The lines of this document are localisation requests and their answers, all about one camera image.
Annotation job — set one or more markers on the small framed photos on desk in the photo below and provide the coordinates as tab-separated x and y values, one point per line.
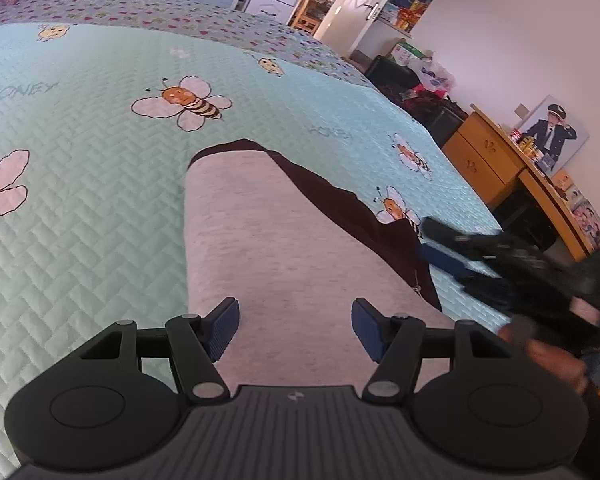
582	210

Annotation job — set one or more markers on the person's right hand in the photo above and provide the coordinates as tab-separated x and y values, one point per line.
570	370

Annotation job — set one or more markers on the grey and maroon sweatshirt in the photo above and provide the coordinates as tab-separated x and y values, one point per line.
295	251

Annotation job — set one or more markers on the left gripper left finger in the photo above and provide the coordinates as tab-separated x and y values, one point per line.
197	343

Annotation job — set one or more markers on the teal bee-pattern bedspread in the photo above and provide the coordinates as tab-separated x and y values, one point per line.
111	98

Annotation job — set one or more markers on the white room door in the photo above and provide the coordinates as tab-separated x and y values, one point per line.
346	22

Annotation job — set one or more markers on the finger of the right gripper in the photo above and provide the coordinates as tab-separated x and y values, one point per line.
442	261
444	235

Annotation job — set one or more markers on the wooden dresser desk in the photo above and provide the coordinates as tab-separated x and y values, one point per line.
487	158

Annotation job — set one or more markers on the portrait photo of pilot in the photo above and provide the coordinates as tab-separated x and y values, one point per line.
555	134

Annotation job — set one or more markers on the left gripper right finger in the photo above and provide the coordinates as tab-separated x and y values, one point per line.
394	344

